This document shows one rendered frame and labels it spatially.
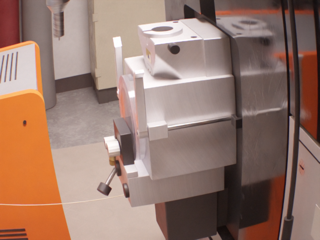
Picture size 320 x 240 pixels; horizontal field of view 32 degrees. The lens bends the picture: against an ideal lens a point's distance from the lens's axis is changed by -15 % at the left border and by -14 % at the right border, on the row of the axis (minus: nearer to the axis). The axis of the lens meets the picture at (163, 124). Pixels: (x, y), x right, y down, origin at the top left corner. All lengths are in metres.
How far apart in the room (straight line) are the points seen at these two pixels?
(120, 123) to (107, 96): 3.28
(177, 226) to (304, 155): 0.28
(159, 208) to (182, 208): 0.04
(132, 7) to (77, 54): 0.63
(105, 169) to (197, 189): 0.97
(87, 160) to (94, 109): 2.21
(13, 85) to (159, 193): 0.47
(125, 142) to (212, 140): 0.08
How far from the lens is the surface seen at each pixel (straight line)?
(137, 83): 0.58
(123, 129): 0.64
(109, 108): 3.86
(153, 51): 0.60
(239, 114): 0.62
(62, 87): 4.24
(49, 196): 1.06
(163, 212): 0.69
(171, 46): 0.58
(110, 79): 3.88
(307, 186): 0.44
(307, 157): 0.44
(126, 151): 0.64
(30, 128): 1.00
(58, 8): 0.48
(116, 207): 1.45
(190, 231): 0.70
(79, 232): 1.36
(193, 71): 0.61
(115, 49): 0.68
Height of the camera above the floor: 1.46
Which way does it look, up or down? 24 degrees down
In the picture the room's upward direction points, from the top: 4 degrees counter-clockwise
